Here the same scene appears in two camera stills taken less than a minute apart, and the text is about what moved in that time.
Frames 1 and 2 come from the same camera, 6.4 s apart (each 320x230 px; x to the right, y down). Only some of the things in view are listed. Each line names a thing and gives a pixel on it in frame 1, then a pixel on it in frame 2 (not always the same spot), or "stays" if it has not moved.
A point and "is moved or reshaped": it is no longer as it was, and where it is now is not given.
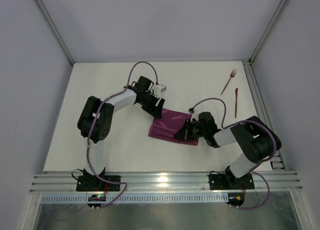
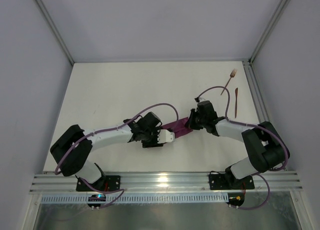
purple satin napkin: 165,127 is moved or reshaped
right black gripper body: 190,128 → 192,122
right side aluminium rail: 260,107 stays
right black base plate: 229,182 stays
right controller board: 236,199 stays
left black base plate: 95,183 stays
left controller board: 96,198 stays
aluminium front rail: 167,182 stays
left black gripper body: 152,102 → 152,142
